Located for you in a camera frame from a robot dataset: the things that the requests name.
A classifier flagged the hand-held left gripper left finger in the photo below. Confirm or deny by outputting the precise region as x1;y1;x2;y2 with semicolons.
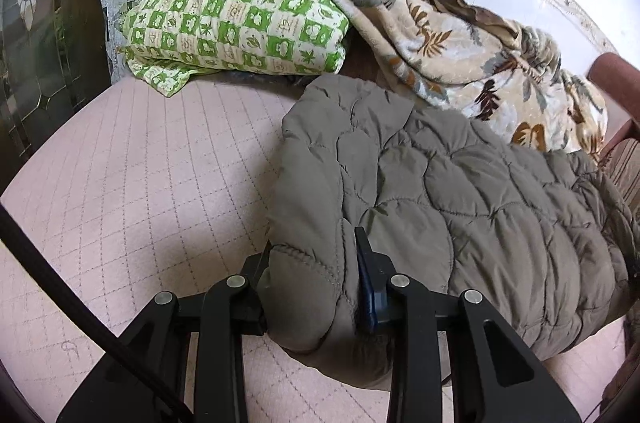
55;248;274;423

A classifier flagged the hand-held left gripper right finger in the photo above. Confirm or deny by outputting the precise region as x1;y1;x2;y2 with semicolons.
354;227;581;423

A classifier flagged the grey-brown padded hooded jacket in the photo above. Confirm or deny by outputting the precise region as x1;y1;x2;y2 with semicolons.
267;74;640;391

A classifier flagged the pink quilted bed sheet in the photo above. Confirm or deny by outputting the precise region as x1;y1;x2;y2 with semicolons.
0;73;632;423

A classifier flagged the beige leaf print blanket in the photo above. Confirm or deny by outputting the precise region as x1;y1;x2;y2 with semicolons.
286;0;609;154

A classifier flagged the green checked pillow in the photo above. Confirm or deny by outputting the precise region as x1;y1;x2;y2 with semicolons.
119;0;351;98

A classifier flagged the dark door with patterned glass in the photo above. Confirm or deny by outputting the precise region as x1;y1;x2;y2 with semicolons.
0;0;132;200

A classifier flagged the black cable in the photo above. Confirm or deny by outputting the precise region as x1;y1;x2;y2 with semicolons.
0;205;196;423

